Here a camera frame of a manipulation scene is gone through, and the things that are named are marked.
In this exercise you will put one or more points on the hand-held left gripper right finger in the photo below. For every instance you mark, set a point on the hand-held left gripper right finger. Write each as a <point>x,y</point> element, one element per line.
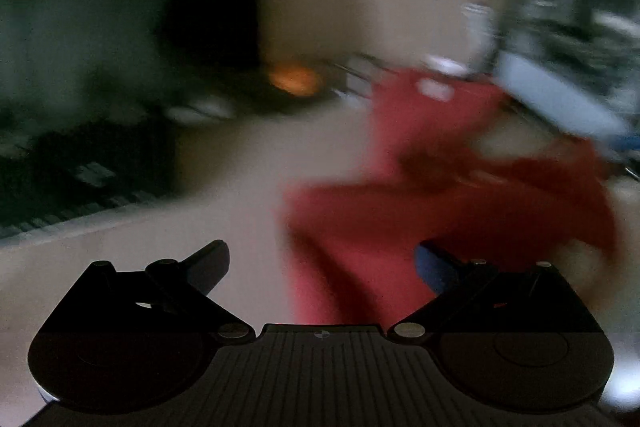
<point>437,269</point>

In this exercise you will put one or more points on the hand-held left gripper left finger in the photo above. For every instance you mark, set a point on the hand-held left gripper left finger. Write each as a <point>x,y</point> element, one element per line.
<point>210,269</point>

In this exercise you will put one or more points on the red fleece garment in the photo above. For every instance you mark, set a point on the red fleece garment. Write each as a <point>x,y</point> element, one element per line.
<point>375,232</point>

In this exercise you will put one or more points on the black keyboard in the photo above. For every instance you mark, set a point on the black keyboard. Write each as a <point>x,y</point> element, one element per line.
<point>75,187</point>

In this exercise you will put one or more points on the orange ball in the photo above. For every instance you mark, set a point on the orange ball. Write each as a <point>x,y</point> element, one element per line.
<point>294,79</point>

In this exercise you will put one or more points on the large dark monitor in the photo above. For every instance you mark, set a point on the large dark monitor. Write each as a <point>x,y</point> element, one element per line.
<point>100,7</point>

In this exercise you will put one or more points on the white glass-panel computer case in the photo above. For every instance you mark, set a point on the white glass-panel computer case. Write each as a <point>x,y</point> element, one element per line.
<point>560,7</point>

